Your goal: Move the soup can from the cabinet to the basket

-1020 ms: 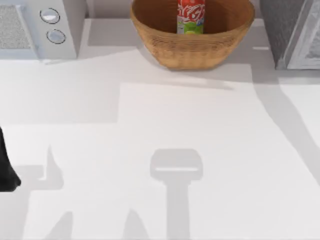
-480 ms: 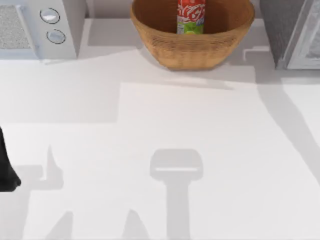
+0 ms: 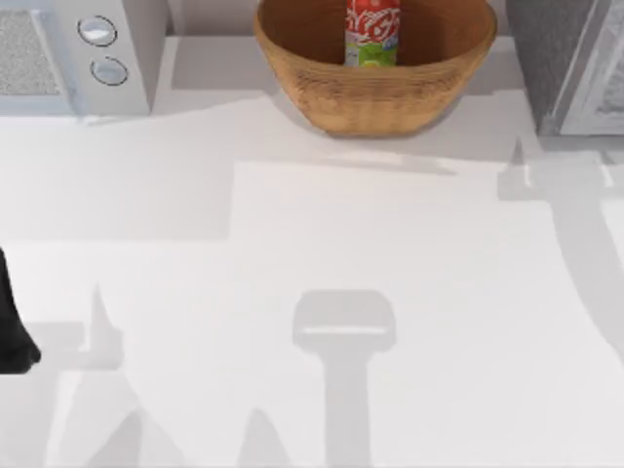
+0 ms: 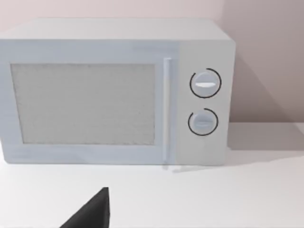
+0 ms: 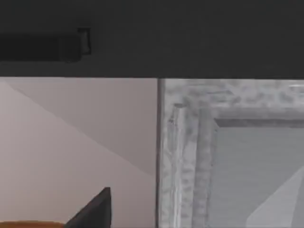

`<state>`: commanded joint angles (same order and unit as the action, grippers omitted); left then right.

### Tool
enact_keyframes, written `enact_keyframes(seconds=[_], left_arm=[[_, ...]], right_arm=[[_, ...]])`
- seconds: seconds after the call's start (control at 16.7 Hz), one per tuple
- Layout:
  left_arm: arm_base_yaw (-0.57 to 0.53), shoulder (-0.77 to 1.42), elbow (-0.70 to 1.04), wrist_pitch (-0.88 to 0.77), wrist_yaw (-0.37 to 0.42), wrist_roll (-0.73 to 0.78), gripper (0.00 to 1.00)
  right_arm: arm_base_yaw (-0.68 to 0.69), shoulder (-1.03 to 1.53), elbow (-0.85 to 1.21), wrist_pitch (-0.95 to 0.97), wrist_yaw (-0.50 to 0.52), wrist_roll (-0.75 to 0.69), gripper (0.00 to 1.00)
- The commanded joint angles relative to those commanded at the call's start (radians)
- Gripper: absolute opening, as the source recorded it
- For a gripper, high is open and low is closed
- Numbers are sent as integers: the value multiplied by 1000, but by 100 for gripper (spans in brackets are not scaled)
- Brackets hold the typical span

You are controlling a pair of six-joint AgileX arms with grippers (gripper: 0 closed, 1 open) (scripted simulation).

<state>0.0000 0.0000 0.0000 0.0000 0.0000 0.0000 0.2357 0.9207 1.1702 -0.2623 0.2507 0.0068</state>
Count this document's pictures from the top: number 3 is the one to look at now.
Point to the woven wooden basket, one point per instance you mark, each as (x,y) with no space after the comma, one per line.
(375,97)

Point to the red and green can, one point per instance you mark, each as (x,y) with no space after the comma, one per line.
(372,34)

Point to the round microwave knob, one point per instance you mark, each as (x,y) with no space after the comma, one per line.
(109,70)
(97,31)

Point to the pale microwave oven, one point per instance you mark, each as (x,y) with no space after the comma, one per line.
(73,58)

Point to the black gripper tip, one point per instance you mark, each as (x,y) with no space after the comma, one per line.
(11,336)

